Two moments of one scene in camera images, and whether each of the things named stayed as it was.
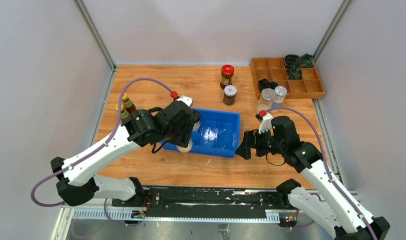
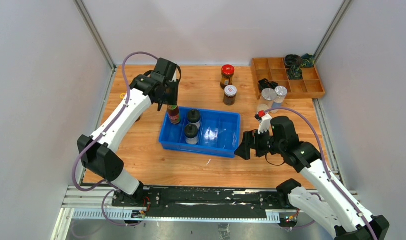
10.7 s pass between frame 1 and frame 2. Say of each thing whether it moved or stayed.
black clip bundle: stayed
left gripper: moved
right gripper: stayed
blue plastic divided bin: stayed
